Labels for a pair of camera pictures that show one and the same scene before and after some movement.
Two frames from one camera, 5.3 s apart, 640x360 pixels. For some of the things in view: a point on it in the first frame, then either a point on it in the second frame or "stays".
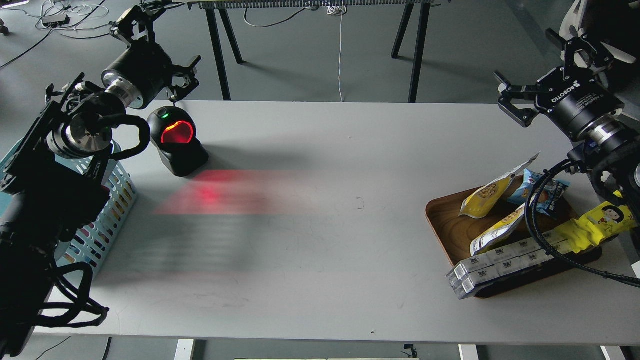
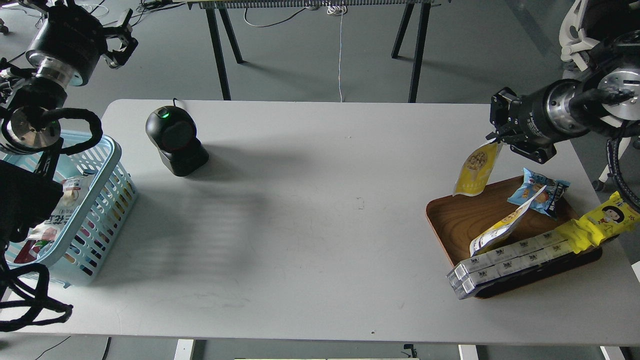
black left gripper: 139,74 -> 71,40
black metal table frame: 211,5 stays
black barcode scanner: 174,132 stays
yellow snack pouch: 481,200 -> 475,171
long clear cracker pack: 465,274 stays
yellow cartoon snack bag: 609,220 stays
